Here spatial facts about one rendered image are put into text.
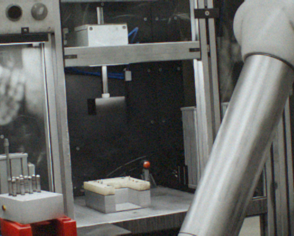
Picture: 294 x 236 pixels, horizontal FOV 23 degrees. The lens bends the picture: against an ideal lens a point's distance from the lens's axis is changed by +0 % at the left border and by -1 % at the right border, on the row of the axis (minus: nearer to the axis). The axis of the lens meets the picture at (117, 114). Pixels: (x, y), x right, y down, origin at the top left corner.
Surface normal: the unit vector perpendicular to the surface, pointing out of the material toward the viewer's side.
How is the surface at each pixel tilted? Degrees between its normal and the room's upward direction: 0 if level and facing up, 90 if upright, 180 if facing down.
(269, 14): 64
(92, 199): 90
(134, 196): 90
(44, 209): 90
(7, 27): 89
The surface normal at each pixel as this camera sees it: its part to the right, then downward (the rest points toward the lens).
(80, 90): 0.39, 0.02
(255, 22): -0.75, -0.39
